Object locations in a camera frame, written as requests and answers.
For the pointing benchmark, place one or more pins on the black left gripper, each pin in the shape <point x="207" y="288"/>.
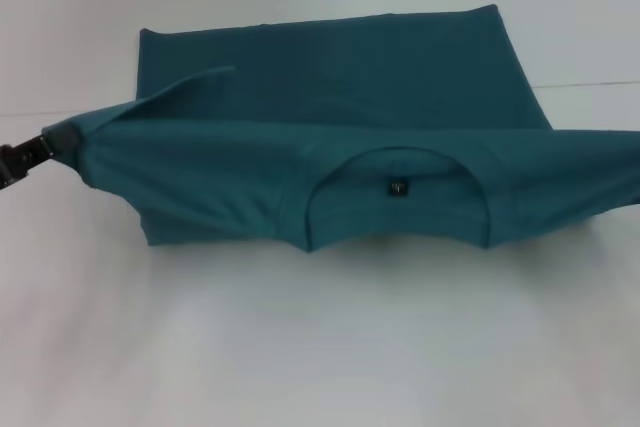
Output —
<point x="12" y="167"/>

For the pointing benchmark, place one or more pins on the teal blue printed t-shirt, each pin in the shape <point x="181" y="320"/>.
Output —
<point x="350" y="147"/>

